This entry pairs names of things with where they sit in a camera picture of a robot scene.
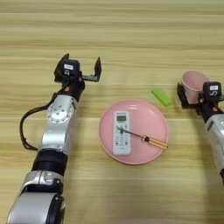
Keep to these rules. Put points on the pink plastic cup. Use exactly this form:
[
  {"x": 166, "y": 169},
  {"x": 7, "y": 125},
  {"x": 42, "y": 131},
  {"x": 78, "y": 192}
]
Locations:
[{"x": 194, "y": 83}]

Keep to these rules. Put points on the white remote control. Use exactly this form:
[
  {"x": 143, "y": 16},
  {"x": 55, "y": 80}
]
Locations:
[{"x": 121, "y": 140}]

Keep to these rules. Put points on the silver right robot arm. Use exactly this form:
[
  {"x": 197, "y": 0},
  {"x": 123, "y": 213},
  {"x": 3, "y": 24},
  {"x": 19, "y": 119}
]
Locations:
[{"x": 217, "y": 137}]

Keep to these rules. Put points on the green rectangular block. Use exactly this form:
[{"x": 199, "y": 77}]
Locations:
[{"x": 162, "y": 97}]

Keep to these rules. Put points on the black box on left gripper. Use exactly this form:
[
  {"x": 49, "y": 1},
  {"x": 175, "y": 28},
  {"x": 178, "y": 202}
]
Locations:
[{"x": 68, "y": 69}]

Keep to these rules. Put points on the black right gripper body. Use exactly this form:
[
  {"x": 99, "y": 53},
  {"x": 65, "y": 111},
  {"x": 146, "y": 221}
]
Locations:
[{"x": 208, "y": 109}]

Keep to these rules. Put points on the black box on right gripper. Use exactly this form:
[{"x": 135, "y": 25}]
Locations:
[{"x": 212, "y": 90}]

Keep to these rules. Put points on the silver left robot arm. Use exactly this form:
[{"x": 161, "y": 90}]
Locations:
[{"x": 57, "y": 128}]

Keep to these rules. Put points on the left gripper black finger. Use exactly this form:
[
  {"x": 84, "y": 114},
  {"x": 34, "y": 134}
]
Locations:
[
  {"x": 64, "y": 57},
  {"x": 97, "y": 68}
]

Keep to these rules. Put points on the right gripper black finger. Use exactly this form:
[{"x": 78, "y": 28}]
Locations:
[{"x": 181, "y": 94}]

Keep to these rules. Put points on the pink round plate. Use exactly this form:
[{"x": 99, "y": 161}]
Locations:
[{"x": 145, "y": 122}]

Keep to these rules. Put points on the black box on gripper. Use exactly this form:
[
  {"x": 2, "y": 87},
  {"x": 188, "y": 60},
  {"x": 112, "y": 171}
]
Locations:
[
  {"x": 212, "y": 90},
  {"x": 68, "y": 69}
]

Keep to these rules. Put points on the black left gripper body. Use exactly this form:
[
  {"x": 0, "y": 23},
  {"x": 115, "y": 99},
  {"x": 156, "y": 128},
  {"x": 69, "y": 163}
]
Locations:
[{"x": 74, "y": 87}]

